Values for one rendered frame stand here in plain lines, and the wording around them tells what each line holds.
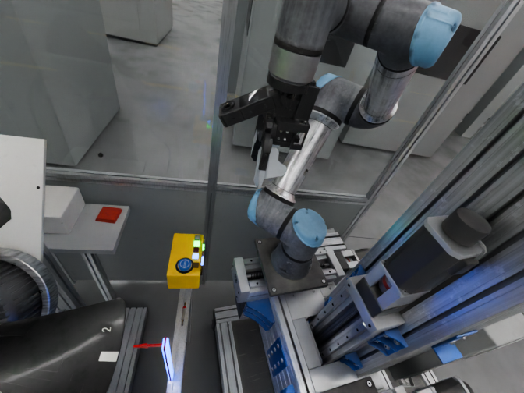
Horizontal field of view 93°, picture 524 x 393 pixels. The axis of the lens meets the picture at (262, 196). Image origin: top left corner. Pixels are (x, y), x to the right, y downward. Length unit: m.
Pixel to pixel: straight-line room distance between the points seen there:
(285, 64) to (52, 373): 0.68
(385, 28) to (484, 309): 0.51
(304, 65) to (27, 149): 0.71
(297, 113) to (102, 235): 0.98
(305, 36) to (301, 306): 0.84
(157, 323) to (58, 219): 1.00
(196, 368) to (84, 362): 1.22
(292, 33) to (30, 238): 0.79
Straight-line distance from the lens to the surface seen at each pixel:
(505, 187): 0.58
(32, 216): 0.88
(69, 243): 1.24
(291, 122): 0.45
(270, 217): 0.79
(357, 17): 0.48
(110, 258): 1.80
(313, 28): 0.40
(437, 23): 0.47
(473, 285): 0.64
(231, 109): 0.45
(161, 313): 1.94
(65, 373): 0.69
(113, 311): 0.69
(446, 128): 4.73
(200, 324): 1.90
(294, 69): 0.41
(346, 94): 0.81
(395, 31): 0.47
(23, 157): 0.88
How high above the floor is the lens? 1.81
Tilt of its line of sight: 43 degrees down
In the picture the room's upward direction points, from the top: 17 degrees clockwise
